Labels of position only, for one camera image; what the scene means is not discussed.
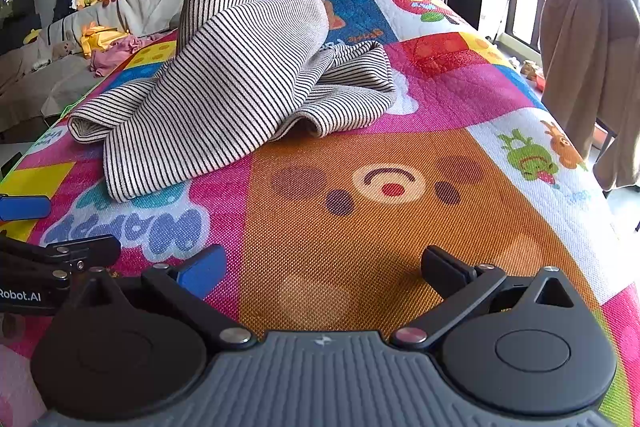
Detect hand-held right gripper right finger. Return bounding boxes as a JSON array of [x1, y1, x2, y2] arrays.
[[391, 246, 576, 349]]

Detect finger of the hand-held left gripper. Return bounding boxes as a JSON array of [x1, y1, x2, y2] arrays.
[[0, 234, 122, 280], [0, 194, 52, 223]]

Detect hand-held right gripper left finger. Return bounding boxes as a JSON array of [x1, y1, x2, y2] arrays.
[[75, 244, 256, 350]]

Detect striped beige garment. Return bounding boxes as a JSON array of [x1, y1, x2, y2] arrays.
[[67, 0, 398, 202]]

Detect pink clothes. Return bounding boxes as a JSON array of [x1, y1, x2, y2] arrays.
[[90, 34, 166, 78]]

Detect colourful printed cartoon blanket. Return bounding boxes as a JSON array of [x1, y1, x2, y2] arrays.
[[0, 0, 640, 427]]

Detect yellow cloth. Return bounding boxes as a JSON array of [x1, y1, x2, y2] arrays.
[[80, 22, 129, 58]]

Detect beige covered sofa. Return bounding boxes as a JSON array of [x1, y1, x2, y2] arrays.
[[0, 0, 281, 132]]

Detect hanging beige garment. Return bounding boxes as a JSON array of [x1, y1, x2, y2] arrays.
[[540, 0, 640, 190]]

